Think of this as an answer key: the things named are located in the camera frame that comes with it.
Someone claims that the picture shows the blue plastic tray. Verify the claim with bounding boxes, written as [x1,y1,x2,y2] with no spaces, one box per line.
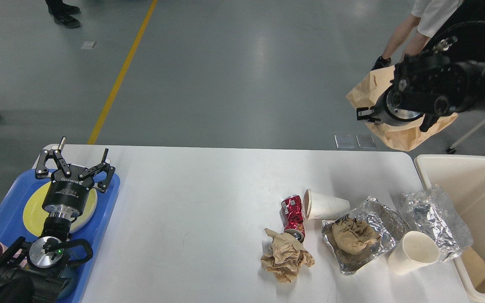
[0,169,120,303]

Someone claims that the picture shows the person in white shorts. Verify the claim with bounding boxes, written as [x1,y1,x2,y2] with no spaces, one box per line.
[372,0,463,70]

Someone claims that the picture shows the crumpled paper ball in foil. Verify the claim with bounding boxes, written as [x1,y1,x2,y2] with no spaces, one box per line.
[332,218,381,255]

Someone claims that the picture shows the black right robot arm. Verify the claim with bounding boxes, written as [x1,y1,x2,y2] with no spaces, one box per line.
[357,21,485,132]

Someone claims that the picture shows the walking person's legs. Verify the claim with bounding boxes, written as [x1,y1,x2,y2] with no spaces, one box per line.
[45,0,81,29]

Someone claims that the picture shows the crushed red soda can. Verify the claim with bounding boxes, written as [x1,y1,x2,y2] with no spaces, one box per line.
[280,194,305,243]

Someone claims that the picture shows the clear plastic piece on floor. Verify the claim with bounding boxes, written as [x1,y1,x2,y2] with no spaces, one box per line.
[334,135,355,149]

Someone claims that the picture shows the white paper cup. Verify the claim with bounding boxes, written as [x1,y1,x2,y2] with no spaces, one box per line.
[302,189,351,220]
[387,231,440,275]

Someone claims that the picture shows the crumpled brown paper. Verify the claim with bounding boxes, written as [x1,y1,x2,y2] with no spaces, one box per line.
[260,229,315,283]

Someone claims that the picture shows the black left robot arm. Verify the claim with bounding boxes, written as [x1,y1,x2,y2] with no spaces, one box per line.
[0,137,120,303]

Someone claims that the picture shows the dark teal mug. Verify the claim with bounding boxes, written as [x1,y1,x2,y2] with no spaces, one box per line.
[57,266,79,300]

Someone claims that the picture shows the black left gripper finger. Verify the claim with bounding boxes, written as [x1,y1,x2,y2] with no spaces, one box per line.
[78,149,115,193]
[34,137,72,181]

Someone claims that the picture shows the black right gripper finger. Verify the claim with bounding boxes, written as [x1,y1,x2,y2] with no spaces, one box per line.
[356,107,381,124]

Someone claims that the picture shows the brown paper bag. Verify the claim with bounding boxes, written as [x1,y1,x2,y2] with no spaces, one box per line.
[345,66,458,152]
[461,246,485,288]

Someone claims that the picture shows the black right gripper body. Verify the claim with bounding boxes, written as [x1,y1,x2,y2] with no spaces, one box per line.
[375,86,423,126]

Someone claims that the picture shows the pink round plate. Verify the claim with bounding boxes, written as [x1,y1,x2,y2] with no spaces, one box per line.
[70,189,98,234]

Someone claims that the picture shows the yellow plastic plate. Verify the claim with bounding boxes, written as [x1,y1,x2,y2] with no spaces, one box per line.
[23,184,99,236]

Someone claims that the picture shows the aluminium foil tray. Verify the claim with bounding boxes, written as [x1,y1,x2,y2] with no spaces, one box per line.
[321,197,410,275]

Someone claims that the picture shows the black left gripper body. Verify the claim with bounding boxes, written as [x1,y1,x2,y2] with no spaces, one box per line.
[42,170,96,219]

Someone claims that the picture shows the crumpled aluminium foil sheet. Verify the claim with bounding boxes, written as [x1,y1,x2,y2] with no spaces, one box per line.
[396,184,474,262]

